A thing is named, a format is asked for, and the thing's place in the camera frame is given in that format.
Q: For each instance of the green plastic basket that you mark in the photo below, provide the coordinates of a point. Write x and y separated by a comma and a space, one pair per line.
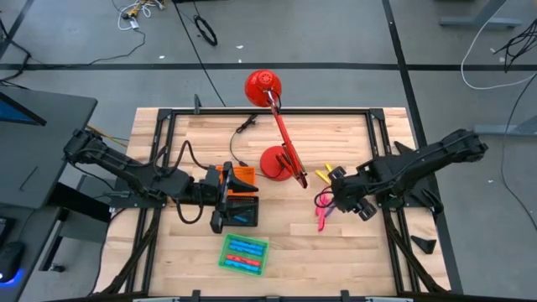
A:
223, 253

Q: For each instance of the black table clamp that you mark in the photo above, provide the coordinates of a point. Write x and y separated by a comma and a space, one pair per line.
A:
344, 294
195, 294

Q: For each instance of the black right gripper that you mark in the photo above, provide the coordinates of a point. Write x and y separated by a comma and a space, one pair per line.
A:
350, 193

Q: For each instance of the orange plastic basket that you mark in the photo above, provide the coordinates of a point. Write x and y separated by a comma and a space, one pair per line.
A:
245, 173

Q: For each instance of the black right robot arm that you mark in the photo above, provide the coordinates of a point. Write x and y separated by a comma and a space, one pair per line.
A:
419, 165

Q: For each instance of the computer monitor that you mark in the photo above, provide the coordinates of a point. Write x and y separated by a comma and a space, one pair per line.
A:
17, 113

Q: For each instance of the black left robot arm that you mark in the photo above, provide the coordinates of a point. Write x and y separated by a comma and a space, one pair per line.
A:
126, 168

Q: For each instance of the purple highlighter marker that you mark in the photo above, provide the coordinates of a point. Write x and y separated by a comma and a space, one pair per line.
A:
330, 211

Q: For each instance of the pink highlighter marker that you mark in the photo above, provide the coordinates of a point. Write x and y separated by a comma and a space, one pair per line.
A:
322, 222
321, 201

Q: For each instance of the black office desk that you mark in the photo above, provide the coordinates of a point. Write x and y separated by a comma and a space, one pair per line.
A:
42, 159

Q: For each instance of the red desk lamp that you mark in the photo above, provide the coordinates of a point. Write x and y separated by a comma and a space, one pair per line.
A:
274, 163

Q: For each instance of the black computer mouse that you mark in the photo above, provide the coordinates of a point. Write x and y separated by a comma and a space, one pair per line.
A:
10, 260

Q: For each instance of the black plastic basket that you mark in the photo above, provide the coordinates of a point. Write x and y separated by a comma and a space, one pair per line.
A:
251, 218

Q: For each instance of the black triangular bracket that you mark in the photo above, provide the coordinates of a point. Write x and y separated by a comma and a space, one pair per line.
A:
424, 244
403, 147

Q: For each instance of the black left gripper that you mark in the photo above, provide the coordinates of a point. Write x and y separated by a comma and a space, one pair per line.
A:
212, 189

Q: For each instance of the black aluminium table frame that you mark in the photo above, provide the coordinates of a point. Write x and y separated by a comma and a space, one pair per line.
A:
314, 111

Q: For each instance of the red highlighter marker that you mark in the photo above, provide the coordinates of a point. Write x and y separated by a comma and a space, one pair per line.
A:
243, 260

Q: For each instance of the grey desk foot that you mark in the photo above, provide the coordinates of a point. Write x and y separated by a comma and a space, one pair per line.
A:
478, 22
503, 129

